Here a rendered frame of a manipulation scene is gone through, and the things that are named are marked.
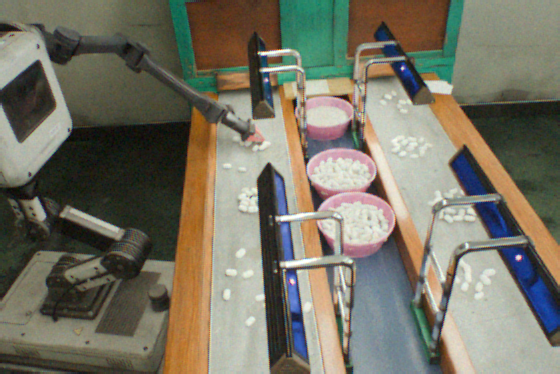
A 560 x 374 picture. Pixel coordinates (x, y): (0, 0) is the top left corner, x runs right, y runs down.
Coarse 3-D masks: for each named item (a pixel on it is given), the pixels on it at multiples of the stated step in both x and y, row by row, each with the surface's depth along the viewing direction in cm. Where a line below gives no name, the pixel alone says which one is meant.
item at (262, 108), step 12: (252, 36) 216; (252, 48) 207; (264, 48) 213; (252, 60) 200; (264, 60) 201; (252, 72) 193; (252, 84) 186; (264, 84) 180; (252, 96) 180; (264, 96) 171; (252, 108) 174; (264, 108) 170
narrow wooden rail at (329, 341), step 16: (288, 112) 229; (288, 128) 218; (288, 144) 209; (304, 176) 191; (304, 192) 183; (304, 208) 176; (304, 224) 170; (304, 240) 164; (320, 272) 153; (320, 288) 148; (320, 304) 143; (320, 320) 139; (320, 336) 135; (336, 336) 135; (336, 352) 131; (336, 368) 127
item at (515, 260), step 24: (456, 168) 141; (480, 168) 133; (480, 192) 129; (480, 216) 126; (504, 216) 119; (504, 264) 115; (528, 264) 109; (528, 288) 106; (552, 288) 101; (552, 312) 99; (552, 336) 97
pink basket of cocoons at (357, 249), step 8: (352, 192) 181; (328, 200) 179; (336, 200) 181; (344, 200) 182; (352, 200) 182; (360, 200) 182; (368, 200) 180; (376, 200) 179; (320, 208) 176; (328, 208) 179; (384, 208) 176; (384, 216) 177; (392, 216) 171; (320, 224) 173; (392, 224) 168; (328, 240) 169; (376, 240) 162; (384, 240) 168; (344, 248) 165; (352, 248) 164; (360, 248) 164; (368, 248) 165; (376, 248) 168; (352, 256) 169; (360, 256) 169
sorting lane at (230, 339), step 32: (224, 96) 249; (224, 128) 226; (224, 160) 206; (256, 160) 205; (288, 160) 204; (224, 192) 190; (288, 192) 188; (224, 224) 176; (256, 224) 175; (224, 256) 164; (256, 256) 163; (224, 288) 153; (256, 288) 153; (224, 320) 144; (256, 320) 143; (224, 352) 136; (256, 352) 135; (320, 352) 134
